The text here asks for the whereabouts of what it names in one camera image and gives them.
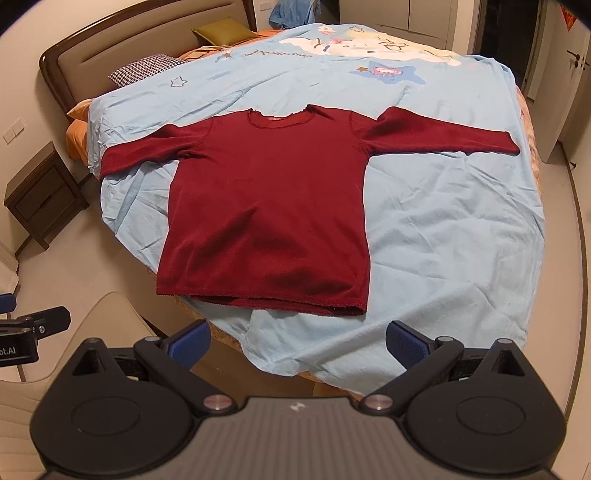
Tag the white wall switch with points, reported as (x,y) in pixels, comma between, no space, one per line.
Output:
(13,131)

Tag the dark red long-sleeve sweater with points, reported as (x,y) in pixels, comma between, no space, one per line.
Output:
(267,212)

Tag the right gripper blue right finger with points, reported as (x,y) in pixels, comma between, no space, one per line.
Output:
(428,363)

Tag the orange bed sheet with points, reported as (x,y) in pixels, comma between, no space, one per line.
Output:
(76,133)

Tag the light blue cartoon duvet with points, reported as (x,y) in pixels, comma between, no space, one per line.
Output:
(456,241)

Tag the white wardrobe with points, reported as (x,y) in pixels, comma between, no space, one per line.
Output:
(444,24)

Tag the olive green cushion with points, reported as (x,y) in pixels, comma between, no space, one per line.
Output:
(226,32)

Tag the blue clothes pile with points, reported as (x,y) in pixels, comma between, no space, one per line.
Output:
(288,14)

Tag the white door with handle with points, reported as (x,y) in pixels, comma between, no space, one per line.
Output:
(561,46)

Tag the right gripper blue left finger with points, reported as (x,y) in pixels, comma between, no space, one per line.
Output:
(168,362)

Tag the dark wood upholstered headboard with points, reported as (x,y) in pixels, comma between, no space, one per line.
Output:
(77,67)

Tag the dark wood nightstand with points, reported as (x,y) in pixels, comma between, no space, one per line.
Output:
(44,196)

